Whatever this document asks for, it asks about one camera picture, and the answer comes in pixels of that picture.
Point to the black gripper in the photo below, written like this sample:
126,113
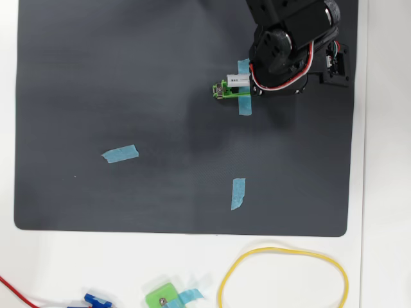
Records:
280,88

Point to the blue tape strip torn end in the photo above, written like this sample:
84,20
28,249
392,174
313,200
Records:
121,153

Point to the green block with screw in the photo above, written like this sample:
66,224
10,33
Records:
157,295

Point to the green battery holder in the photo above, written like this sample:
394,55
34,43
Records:
224,92

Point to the blue plastic connector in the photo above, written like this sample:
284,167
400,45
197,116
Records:
93,300

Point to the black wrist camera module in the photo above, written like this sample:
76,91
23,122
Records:
337,73

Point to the short blue tape strip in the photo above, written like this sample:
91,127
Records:
238,194

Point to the long blue tape strip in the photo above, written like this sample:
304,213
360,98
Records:
244,107

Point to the yellow rubber band loop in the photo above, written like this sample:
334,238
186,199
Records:
231,269

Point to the dark grey work mat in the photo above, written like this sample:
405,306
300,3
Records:
96,80

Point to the blue tape on green block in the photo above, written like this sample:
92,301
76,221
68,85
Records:
191,294

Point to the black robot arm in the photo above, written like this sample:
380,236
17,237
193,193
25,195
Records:
285,13

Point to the white cylindrical battery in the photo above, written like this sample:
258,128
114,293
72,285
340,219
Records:
239,80

